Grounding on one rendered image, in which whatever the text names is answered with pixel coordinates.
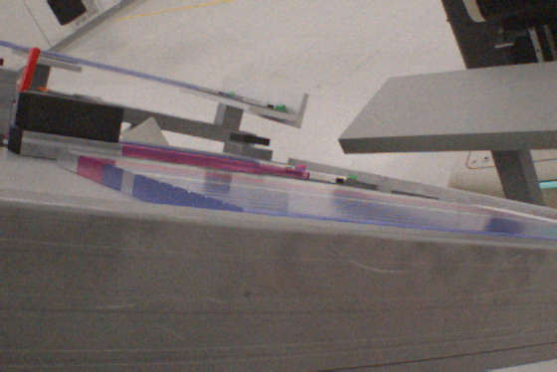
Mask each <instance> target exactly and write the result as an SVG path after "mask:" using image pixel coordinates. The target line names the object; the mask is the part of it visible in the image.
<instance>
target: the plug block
mask: <svg viewBox="0 0 557 372"><path fill-rule="evenodd" d="M46 1H47V2H48V5H49V6H50V8H51V11H53V13H54V16H56V18H57V20H58V22H59V23H60V25H61V26H65V25H68V24H70V23H72V22H73V21H75V20H76V19H77V18H79V17H81V16H82V15H83V14H84V13H86V11H87V9H86V7H85V5H84V3H83V1H82V0H46Z"/></svg>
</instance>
